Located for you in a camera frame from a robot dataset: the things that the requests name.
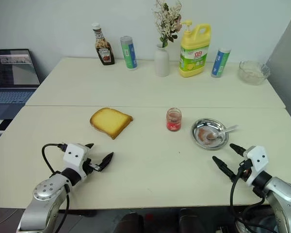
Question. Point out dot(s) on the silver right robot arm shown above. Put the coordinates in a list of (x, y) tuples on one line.
[(282, 194)]

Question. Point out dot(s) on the white plastic spoon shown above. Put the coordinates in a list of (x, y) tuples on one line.
[(226, 129)]

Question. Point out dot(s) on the small red jam jar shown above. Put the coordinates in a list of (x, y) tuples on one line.
[(173, 123)]

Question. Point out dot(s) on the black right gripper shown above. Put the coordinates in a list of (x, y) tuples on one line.
[(245, 167)]

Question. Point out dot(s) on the brown ketchup bottle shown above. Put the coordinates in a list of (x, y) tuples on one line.
[(104, 53)]

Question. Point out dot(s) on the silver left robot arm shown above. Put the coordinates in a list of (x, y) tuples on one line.
[(46, 191)]

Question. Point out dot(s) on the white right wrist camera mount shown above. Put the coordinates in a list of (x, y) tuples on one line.
[(257, 155)]

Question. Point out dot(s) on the yellow dish soap bottle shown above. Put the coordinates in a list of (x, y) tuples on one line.
[(192, 53)]

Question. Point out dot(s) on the clear glass bowl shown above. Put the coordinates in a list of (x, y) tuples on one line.
[(253, 72)]

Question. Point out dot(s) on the toasted bread slice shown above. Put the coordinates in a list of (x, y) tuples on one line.
[(110, 121)]

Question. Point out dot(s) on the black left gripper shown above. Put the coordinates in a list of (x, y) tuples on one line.
[(87, 167)]

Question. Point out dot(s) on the dark rounded shape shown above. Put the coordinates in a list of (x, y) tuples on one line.
[(189, 222)]

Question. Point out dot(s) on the dried flower bouquet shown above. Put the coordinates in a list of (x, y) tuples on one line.
[(166, 21)]

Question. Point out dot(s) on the black laptop stand base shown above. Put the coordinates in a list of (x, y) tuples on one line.
[(3, 125)]

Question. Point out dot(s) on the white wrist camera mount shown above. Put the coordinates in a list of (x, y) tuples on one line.
[(257, 155), (74, 155)]

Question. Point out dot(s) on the round metal plate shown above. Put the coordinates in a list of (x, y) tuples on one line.
[(205, 123)]

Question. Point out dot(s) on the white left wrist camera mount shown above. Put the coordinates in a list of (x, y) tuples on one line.
[(74, 155)]

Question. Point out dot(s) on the white ceramic vase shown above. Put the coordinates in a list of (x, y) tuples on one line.
[(162, 61)]

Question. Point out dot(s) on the green blue tube canister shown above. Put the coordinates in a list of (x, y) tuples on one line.
[(220, 63), (129, 54)]

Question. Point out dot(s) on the open laptop computer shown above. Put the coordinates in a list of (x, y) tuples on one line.
[(12, 70)]

